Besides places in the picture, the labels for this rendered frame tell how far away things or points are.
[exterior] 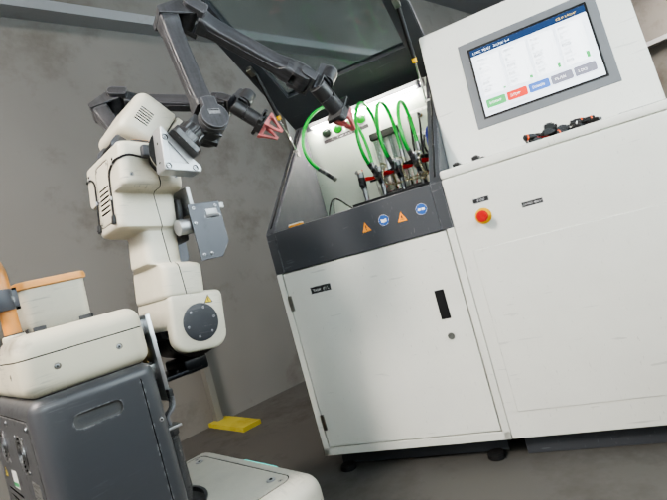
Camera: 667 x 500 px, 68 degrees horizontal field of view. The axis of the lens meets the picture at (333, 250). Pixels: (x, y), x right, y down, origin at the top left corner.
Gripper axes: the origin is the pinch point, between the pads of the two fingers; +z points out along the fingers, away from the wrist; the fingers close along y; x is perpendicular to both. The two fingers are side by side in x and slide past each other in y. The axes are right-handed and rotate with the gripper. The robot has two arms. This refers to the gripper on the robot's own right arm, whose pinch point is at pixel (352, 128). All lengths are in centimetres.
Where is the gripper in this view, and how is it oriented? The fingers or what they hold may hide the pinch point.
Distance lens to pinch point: 175.0
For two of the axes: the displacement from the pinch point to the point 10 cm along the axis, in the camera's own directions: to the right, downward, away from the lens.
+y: 2.2, -8.0, 5.6
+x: -7.6, 2.2, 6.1
